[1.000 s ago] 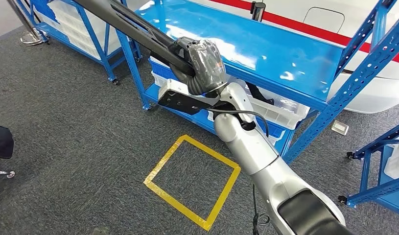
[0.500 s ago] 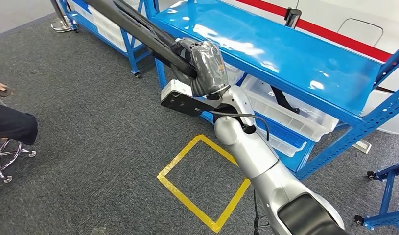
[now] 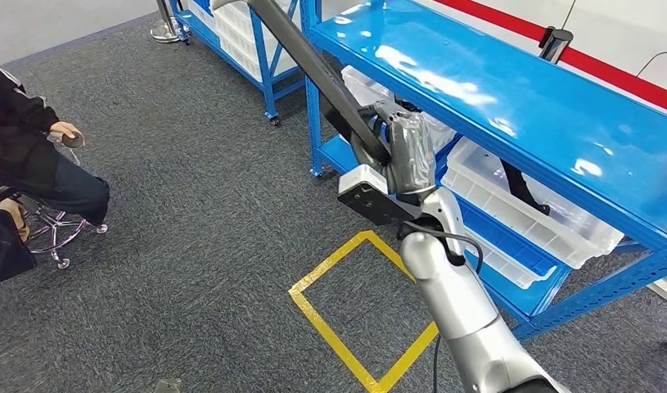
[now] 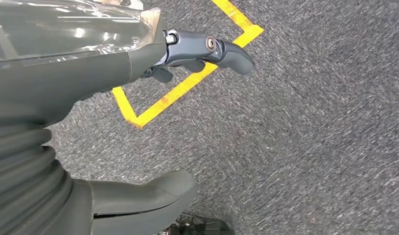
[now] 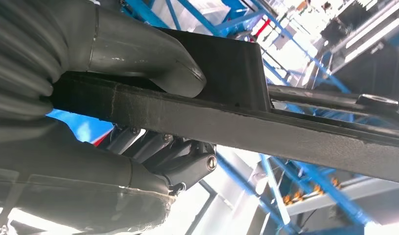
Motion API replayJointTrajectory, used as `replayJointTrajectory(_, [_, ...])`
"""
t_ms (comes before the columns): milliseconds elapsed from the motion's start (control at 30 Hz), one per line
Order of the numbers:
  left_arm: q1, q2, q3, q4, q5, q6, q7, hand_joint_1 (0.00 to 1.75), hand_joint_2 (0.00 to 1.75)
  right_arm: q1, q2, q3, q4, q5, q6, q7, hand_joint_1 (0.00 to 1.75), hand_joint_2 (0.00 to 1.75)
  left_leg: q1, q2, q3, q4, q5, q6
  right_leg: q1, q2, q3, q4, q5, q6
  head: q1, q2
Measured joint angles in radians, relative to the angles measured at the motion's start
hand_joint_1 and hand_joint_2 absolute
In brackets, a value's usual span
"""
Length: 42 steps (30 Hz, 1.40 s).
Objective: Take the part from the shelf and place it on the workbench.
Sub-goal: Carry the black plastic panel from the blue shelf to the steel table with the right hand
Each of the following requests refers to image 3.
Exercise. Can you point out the yellow floor tape square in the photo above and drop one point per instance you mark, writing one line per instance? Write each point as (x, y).
(328, 266)

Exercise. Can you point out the blue metal shelf rack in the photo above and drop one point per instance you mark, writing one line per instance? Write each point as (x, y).
(474, 70)
(266, 81)

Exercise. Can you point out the metal floor plate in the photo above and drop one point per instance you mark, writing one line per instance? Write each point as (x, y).
(664, 288)

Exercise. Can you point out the chrome stanchion post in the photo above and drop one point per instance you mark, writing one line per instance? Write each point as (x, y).
(168, 30)

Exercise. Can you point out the white car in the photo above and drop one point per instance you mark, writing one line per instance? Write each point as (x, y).
(626, 27)

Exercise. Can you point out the large white plastic bin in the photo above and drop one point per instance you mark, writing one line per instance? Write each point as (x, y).
(230, 32)

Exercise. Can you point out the person's left hand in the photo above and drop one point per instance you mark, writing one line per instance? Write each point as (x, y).
(64, 130)

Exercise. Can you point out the grey handheld controller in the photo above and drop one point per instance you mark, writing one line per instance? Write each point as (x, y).
(74, 141)

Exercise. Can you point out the black plastic plate frame part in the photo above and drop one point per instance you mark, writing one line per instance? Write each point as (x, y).
(311, 65)

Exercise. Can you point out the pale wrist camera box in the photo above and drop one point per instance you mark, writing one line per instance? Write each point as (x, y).
(363, 179)

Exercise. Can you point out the person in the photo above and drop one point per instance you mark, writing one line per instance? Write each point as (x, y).
(18, 141)

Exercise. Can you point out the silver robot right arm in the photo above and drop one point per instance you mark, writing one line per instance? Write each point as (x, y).
(452, 293)

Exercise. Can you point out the black barrier post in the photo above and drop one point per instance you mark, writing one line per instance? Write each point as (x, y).
(555, 46)

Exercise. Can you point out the black plastic piece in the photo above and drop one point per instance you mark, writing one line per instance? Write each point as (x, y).
(520, 187)

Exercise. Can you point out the red barrier belt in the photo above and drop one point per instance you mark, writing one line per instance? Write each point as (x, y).
(490, 21)
(620, 80)

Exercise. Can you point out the black camera bracket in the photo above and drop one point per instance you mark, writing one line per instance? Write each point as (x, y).
(371, 206)

